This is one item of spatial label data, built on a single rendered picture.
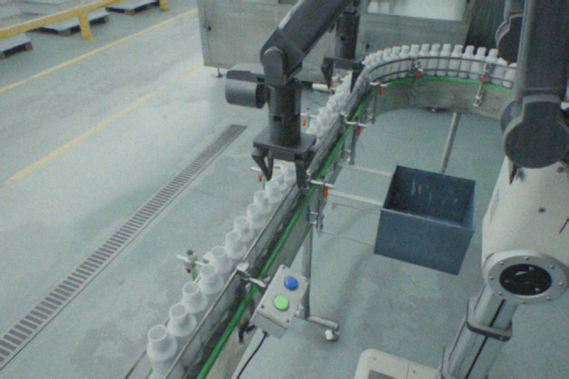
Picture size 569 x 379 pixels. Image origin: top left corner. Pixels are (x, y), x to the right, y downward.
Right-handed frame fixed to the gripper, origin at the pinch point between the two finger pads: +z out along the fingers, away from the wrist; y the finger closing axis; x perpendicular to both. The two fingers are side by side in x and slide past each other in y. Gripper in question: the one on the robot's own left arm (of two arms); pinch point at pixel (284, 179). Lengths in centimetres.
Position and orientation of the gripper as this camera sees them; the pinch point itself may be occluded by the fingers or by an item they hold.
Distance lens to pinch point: 78.9
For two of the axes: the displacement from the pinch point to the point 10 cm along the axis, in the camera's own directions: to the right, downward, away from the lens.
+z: 0.0, 8.0, 5.9
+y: 9.3, 2.2, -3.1
